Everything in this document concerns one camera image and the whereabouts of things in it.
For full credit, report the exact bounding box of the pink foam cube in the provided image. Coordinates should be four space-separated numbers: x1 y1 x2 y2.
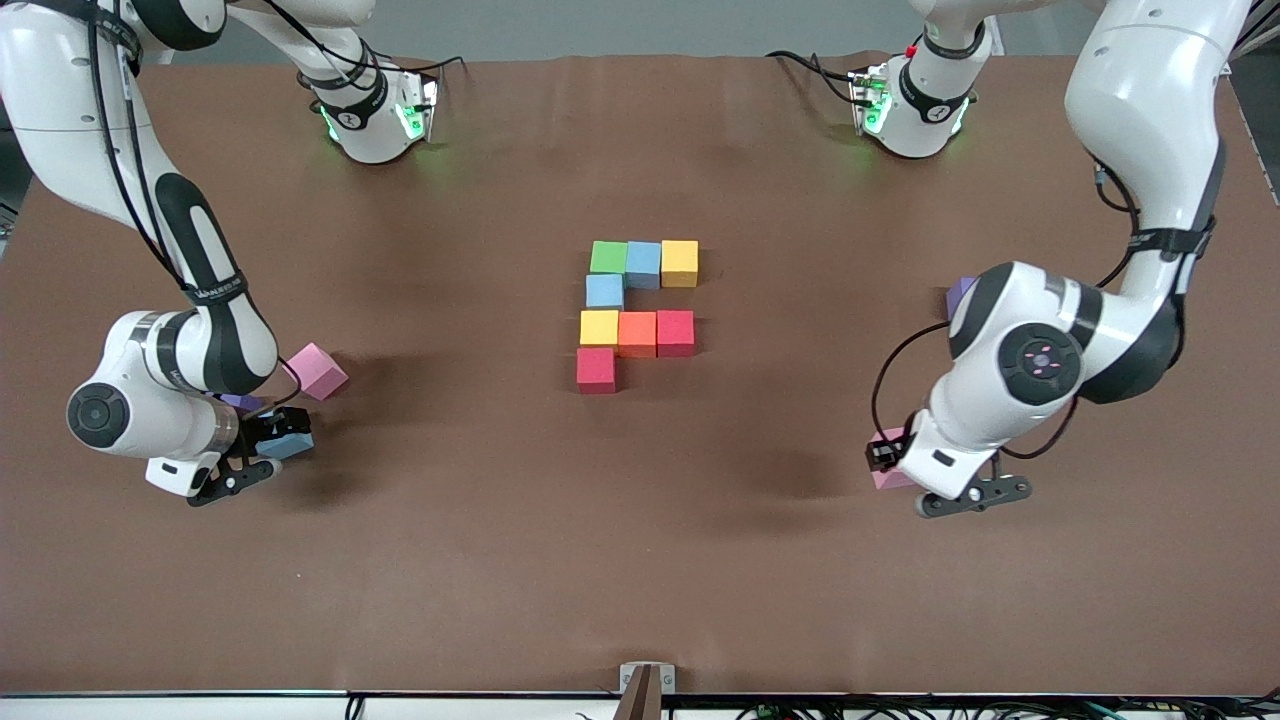
285 342 350 401
868 428 917 491

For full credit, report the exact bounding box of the red foam cube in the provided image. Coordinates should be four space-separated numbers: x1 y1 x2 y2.
656 310 697 359
576 347 618 395

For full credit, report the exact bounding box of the orange foam cube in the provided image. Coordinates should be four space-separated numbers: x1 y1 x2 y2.
618 312 659 359

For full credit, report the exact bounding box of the brown table cover sheet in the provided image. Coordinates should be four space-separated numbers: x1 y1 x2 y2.
0 52 1280 696

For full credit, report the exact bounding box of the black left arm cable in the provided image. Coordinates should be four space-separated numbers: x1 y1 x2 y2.
872 160 1146 461

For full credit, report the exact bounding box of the white table front rail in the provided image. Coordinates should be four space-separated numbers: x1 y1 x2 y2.
0 692 1280 720

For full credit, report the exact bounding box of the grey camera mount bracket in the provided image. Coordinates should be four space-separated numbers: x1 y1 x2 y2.
612 662 677 720

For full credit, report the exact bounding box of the black left base cable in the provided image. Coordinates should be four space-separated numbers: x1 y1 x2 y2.
765 48 869 109

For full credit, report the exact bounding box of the aluminium frame profile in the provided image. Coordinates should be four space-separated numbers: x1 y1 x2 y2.
1240 0 1280 61

